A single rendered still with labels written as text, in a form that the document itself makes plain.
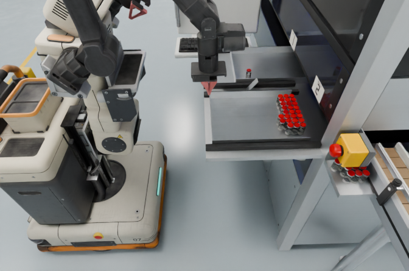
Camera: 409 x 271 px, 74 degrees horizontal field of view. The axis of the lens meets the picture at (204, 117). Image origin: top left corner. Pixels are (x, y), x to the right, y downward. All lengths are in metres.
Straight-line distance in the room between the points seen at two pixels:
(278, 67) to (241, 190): 0.90
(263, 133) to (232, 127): 0.11
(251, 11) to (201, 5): 1.06
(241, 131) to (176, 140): 1.19
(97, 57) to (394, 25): 0.68
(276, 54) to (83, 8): 0.99
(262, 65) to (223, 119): 0.41
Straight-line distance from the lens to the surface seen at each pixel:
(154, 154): 1.72
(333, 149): 0.86
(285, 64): 1.37
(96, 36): 0.73
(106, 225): 1.56
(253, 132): 1.01
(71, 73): 0.81
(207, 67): 0.76
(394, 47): 0.76
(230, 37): 0.74
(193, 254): 1.71
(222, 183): 1.90
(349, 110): 0.85
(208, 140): 0.97
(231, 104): 1.11
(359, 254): 1.23
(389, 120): 0.95
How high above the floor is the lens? 1.63
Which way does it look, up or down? 45 degrees down
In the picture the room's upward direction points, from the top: 1 degrees counter-clockwise
